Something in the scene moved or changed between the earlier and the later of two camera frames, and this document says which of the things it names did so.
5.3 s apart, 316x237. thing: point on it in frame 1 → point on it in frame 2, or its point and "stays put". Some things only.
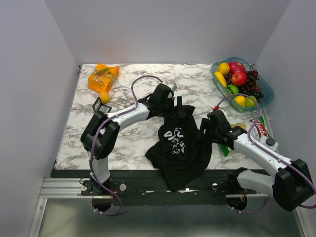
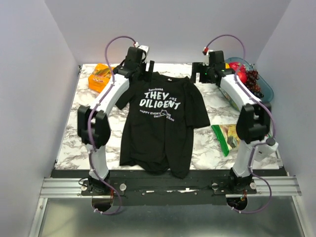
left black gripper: x=171 y=100 → x=144 y=75
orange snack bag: x=102 y=78 stays put
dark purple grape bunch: x=251 y=88 stays put
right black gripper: x=205 y=124 → x=198 y=67
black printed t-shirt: x=183 y=157 → x=160 y=117
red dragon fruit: x=234 y=67 stays put
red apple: x=239 y=78 stays put
